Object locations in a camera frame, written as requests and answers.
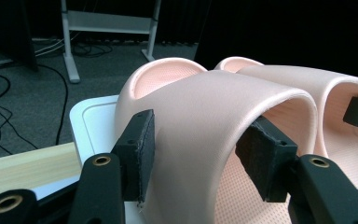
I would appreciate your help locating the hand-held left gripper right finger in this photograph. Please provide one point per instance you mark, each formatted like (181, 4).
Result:
(267, 158)

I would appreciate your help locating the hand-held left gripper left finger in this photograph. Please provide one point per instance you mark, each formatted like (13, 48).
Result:
(136, 155)

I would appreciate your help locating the pink foam slipper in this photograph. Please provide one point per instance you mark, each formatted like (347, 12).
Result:
(199, 124)
(332, 84)

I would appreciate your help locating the white metal stand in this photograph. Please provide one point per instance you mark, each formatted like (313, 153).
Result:
(105, 23)

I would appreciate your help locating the black stand base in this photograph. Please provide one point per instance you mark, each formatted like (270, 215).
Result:
(6, 31)

